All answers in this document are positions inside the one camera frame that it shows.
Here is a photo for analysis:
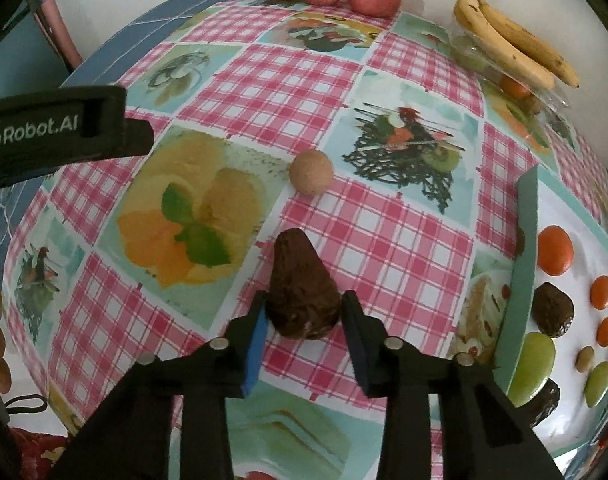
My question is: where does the small dark avocado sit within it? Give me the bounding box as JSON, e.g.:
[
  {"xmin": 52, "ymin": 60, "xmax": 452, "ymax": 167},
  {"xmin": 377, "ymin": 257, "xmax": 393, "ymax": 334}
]
[{"xmin": 519, "ymin": 378, "xmax": 561, "ymax": 428}]

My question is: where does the large green mango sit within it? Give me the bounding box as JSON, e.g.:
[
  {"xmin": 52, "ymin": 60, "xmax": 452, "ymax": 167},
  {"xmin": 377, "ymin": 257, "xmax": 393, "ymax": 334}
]
[{"xmin": 507, "ymin": 332, "xmax": 556, "ymax": 408}]

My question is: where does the small green mango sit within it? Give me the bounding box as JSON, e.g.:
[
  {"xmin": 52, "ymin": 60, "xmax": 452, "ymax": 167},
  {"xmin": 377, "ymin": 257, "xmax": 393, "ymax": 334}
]
[{"xmin": 584, "ymin": 361, "xmax": 608, "ymax": 408}]

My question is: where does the small orange tangerine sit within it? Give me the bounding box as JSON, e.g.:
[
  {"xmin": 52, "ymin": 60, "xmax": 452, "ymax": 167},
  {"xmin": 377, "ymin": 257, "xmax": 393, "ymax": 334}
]
[{"xmin": 596, "ymin": 316, "xmax": 608, "ymax": 348}]

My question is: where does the tangerine with stem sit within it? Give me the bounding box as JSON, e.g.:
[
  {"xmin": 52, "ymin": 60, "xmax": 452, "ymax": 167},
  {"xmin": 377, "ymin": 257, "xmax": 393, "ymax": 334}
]
[{"xmin": 589, "ymin": 275, "xmax": 608, "ymax": 310}]

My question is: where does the large orange tangerine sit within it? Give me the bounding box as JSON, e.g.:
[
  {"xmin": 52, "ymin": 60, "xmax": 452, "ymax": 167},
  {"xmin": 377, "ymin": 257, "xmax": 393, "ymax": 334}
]
[{"xmin": 537, "ymin": 226, "xmax": 574, "ymax": 276}]

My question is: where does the large dark wrinkled avocado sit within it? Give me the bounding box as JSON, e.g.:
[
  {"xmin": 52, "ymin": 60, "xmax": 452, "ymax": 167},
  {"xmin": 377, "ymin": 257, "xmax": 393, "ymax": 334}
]
[{"xmin": 266, "ymin": 228, "xmax": 342, "ymax": 340}]

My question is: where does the small brown round fruit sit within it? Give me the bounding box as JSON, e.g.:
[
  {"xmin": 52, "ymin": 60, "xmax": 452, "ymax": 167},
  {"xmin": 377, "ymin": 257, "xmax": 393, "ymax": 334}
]
[{"xmin": 289, "ymin": 150, "xmax": 333, "ymax": 196}]

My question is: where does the blue table cover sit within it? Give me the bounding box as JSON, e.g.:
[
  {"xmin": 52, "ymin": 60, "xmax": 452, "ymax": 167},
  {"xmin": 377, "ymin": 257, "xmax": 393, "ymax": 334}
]
[{"xmin": 0, "ymin": 0, "xmax": 250, "ymax": 241}]

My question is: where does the white tray with teal rim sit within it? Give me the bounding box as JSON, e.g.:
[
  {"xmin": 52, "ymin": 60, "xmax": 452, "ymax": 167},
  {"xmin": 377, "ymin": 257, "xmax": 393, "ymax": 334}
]
[{"xmin": 494, "ymin": 166, "xmax": 608, "ymax": 456}]

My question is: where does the pink checkered fruit tablecloth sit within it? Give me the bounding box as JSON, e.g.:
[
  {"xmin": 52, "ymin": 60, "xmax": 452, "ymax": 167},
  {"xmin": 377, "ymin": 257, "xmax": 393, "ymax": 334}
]
[{"xmin": 4, "ymin": 0, "xmax": 608, "ymax": 434}]

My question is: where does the clear plastic fruit container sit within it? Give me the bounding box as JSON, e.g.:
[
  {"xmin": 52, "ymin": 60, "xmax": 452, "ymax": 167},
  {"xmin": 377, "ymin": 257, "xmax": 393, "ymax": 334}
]
[{"xmin": 447, "ymin": 25, "xmax": 570, "ymax": 115}]

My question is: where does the upper spotted yellow banana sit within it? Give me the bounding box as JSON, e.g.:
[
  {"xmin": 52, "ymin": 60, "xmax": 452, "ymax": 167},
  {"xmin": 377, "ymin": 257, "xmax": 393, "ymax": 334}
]
[{"xmin": 478, "ymin": 0, "xmax": 580, "ymax": 88}]

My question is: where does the lower yellow banana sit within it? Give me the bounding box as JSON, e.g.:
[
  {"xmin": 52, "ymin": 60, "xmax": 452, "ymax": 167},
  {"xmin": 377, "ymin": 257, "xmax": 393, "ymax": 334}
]
[{"xmin": 454, "ymin": 0, "xmax": 554, "ymax": 90}]

